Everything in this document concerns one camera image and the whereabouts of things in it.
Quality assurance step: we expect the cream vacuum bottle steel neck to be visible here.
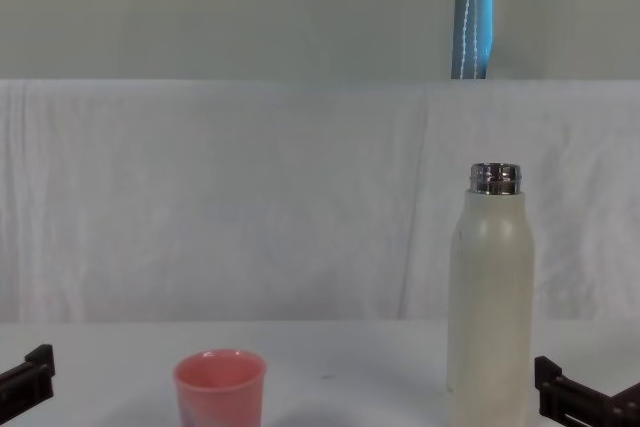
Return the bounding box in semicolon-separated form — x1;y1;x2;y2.
446;162;535;427

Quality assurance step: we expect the pink cup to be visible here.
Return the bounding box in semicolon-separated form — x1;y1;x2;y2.
173;348;268;427

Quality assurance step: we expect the white table cloth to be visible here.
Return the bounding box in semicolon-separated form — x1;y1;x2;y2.
0;319;640;427

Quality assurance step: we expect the white wrinkled backdrop cloth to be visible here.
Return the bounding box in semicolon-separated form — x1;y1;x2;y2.
0;77;640;324

